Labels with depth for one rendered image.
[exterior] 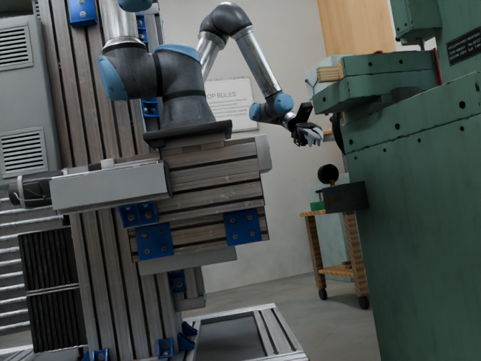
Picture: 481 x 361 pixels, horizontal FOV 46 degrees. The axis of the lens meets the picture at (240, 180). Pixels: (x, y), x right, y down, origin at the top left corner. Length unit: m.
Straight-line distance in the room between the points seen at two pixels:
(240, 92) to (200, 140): 3.34
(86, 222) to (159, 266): 0.25
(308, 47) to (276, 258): 1.86
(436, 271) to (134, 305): 0.82
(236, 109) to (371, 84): 3.19
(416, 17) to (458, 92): 0.26
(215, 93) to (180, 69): 3.22
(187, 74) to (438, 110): 0.62
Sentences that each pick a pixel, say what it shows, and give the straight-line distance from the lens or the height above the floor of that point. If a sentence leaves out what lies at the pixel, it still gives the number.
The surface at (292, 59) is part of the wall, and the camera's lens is 5.02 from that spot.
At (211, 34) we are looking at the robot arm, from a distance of 2.25.
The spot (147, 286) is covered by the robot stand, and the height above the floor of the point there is 0.42.
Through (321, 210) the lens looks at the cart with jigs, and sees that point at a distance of 3.12.
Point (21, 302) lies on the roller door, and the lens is 4.42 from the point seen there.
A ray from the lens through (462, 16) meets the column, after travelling 1.49.
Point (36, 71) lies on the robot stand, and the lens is 1.70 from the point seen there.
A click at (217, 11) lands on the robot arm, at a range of 2.22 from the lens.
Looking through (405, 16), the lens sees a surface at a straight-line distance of 1.51.
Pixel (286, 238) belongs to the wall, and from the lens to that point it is 4.74.
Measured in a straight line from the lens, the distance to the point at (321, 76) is 1.56.
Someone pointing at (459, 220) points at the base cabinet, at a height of 0.49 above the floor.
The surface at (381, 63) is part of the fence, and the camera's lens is 1.62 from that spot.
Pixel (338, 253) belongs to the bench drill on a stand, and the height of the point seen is 0.19.
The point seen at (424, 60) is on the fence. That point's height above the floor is 0.93.
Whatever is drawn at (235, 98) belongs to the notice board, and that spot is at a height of 1.53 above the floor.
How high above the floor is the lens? 0.59
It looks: 3 degrees up
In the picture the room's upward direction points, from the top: 9 degrees counter-clockwise
